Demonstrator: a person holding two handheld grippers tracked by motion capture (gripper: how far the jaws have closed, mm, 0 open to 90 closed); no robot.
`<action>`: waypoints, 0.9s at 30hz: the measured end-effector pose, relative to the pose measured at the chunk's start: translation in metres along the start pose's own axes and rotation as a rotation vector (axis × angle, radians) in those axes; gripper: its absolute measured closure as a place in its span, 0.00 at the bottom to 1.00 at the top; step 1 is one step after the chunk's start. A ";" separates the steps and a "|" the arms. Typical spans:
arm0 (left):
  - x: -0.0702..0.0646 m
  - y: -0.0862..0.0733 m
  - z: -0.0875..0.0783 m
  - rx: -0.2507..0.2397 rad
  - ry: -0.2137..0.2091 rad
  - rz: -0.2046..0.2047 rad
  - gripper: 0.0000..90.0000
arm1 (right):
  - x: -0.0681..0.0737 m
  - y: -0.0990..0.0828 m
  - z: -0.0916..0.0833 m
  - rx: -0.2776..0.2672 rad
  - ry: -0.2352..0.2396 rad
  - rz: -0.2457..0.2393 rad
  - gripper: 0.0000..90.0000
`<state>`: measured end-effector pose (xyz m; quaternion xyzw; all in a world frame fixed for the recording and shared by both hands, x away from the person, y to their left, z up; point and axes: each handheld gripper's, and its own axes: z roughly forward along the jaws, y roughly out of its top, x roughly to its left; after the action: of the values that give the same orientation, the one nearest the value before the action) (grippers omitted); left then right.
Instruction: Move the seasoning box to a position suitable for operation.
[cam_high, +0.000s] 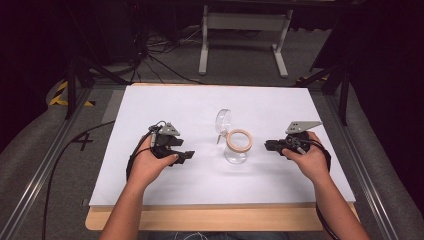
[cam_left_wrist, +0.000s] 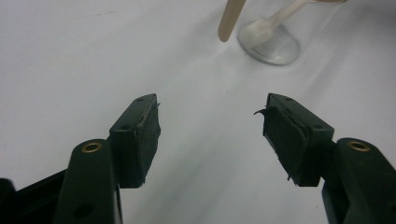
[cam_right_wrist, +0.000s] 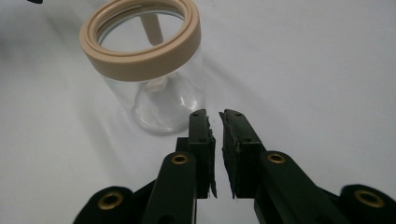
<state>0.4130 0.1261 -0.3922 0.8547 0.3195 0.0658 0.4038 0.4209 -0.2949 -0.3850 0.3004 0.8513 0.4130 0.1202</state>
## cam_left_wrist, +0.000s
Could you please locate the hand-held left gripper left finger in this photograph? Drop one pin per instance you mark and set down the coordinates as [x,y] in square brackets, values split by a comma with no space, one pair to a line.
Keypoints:
[102,161]

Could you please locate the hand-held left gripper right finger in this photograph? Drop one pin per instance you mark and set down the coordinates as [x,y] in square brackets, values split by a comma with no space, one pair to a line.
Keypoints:
[323,155]

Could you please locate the wooden stick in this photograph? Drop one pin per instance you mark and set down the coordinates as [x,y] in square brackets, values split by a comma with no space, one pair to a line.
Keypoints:
[229,19]

